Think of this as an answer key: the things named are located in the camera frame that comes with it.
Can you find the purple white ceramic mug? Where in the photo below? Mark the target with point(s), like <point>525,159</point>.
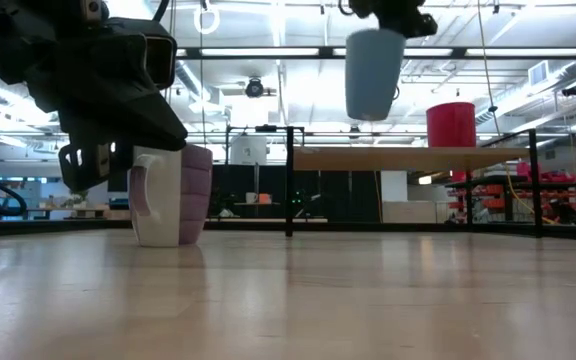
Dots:
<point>168,200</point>

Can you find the black overhead frame bar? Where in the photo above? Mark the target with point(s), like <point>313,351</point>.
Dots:
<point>518,52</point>

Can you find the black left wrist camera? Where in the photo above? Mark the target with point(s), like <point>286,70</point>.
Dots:
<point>160,60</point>

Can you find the beige cabinet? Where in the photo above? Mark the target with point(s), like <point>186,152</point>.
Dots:
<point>408,212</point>

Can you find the small orange box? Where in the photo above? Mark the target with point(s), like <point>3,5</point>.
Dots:
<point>265,198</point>

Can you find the rack with red bins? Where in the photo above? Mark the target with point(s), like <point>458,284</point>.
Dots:
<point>493,202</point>

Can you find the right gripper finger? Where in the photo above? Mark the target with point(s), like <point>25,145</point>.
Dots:
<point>418,25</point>

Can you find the black partition panels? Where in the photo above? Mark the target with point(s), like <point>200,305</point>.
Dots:
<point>335,195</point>

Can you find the small white cup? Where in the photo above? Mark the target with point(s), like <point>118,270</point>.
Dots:
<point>251,198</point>

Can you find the round black ceiling camera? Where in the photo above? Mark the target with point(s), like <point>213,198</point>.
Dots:
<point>254,88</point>

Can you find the light blue plastic cup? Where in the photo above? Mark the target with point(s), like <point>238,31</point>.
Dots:
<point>373,75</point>

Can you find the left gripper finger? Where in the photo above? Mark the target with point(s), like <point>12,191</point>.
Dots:
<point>93,167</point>
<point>128,125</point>

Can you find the wooden shelf with black frame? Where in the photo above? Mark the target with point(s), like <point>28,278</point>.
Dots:
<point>393,159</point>

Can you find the black ceiling fixture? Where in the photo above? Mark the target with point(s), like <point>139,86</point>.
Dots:
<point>574,89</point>

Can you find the red plastic mug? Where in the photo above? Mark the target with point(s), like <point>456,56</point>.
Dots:
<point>450,125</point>

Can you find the black table border rail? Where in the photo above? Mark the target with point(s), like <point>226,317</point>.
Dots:
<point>348,227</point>

